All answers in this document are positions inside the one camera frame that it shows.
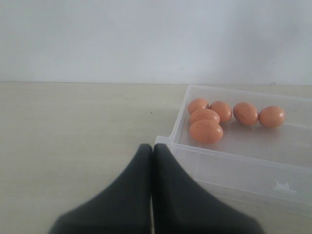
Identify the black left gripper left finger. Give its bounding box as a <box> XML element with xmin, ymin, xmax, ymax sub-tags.
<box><xmin>49</xmin><ymin>144</ymin><xmax>153</xmax><ymax>234</ymax></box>

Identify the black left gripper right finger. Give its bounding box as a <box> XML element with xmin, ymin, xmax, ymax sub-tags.
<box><xmin>152</xmin><ymin>144</ymin><xmax>264</xmax><ymax>234</ymax></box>

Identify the brown egg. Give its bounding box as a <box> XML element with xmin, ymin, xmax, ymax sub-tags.
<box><xmin>210</xmin><ymin>101</ymin><xmax>232</xmax><ymax>123</ymax></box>
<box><xmin>259</xmin><ymin>106</ymin><xmax>286</xmax><ymax>128</ymax></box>
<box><xmin>233</xmin><ymin>102</ymin><xmax>258</xmax><ymax>126</ymax></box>
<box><xmin>188</xmin><ymin>98</ymin><xmax>209</xmax><ymax>115</ymax></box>
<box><xmin>190</xmin><ymin>109</ymin><xmax>220</xmax><ymax>124</ymax></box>
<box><xmin>189</xmin><ymin>119</ymin><xmax>223</xmax><ymax>144</ymax></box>

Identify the clear plastic drawer bin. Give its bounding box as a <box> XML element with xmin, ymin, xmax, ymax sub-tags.
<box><xmin>156</xmin><ymin>85</ymin><xmax>312</xmax><ymax>216</ymax></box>

